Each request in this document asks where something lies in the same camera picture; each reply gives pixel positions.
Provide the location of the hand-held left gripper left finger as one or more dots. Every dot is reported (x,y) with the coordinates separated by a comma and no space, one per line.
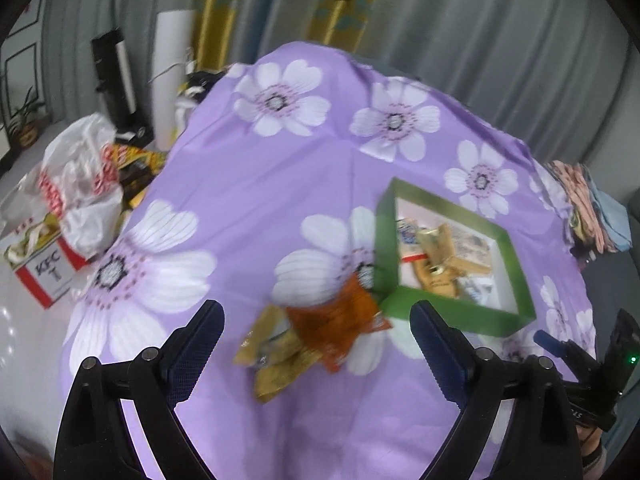
(192,355)

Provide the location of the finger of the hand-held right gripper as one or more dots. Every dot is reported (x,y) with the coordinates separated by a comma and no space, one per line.
(547,341)

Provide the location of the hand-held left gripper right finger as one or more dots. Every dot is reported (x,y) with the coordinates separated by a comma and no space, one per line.
(440,355)

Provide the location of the green cardboard box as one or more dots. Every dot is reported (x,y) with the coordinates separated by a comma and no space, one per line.
(450,310)

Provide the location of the gold snack packet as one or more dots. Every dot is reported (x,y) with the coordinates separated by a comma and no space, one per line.
(439,247)
(265,340)
(282,375)

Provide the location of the orange snack packet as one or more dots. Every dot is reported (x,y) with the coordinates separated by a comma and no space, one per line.
(335,320)

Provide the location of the white blue snack packet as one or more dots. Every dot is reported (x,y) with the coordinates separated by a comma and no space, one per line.
(407,240)

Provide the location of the grey sofa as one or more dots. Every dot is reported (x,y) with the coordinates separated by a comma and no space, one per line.
(617,285)

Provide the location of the white grey snack packet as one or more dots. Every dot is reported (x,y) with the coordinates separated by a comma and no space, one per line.
(477,290)

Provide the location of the stack of folded cloths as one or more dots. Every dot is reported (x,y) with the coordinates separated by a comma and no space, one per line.
(590,210)

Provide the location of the red white cardboard box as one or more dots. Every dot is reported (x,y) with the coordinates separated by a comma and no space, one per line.
(42,270)

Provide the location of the purple floral cloth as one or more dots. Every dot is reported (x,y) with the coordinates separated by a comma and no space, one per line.
(250,170)

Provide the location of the dark yellow snack bags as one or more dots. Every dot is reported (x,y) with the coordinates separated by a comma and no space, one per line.
(137,165)

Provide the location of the white plastic bag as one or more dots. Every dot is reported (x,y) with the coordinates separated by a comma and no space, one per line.
(80,185)

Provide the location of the black yellow bag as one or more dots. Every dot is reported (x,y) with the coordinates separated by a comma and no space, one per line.
(195,85)

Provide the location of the white cylinder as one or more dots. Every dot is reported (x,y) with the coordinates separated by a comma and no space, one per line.
(170,75)

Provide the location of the black standing device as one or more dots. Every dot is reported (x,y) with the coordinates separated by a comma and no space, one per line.
(112,80)

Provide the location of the potted plant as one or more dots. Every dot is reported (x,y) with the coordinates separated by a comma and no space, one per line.
(22,120)

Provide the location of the grey curtain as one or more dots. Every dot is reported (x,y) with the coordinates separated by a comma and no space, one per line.
(500,35)

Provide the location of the yellow patterned curtain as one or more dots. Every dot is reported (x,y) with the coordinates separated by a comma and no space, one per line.
(345,0)

